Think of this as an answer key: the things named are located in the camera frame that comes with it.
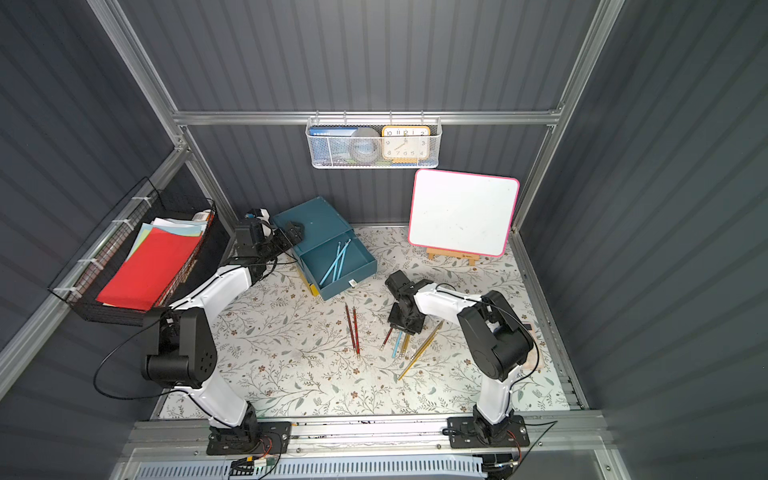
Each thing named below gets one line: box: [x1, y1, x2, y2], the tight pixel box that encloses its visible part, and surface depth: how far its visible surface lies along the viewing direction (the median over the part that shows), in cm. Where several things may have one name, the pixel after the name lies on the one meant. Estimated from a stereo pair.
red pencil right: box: [352, 306, 361, 355], surface depth 93 cm
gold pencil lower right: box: [398, 329, 438, 380], surface depth 89 cm
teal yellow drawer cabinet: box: [272, 196, 378, 301], surface depth 91 cm
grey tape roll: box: [349, 127, 381, 163], surface depth 89 cm
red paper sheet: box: [96, 227, 202, 311], surface depth 76 cm
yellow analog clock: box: [382, 125, 431, 164], surface depth 90 cm
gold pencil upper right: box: [412, 319, 445, 365], surface depth 91 cm
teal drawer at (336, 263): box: [299, 229, 378, 301], surface depth 90 cm
